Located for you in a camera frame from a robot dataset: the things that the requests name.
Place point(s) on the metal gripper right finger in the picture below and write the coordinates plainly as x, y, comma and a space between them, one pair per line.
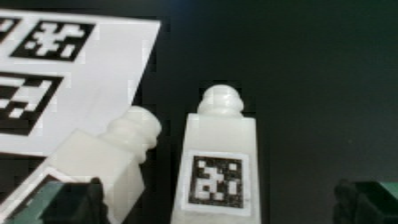
367, 202

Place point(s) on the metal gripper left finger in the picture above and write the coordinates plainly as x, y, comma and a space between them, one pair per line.
65, 203

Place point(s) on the white leg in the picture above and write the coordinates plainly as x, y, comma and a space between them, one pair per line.
218, 191
97, 157

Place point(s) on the white fiducial marker sheet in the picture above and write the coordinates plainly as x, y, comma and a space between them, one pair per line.
74, 58

